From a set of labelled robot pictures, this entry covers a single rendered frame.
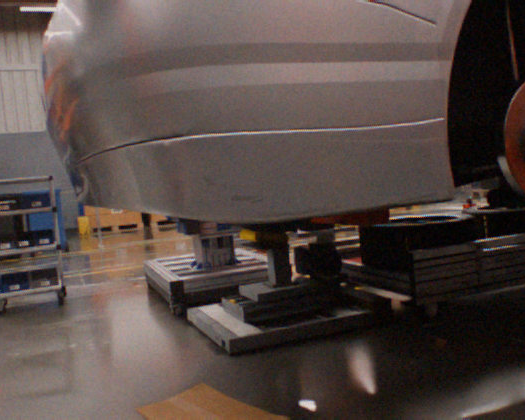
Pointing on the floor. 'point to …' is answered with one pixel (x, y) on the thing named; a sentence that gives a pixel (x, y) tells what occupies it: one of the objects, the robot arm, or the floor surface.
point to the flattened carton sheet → (204, 407)
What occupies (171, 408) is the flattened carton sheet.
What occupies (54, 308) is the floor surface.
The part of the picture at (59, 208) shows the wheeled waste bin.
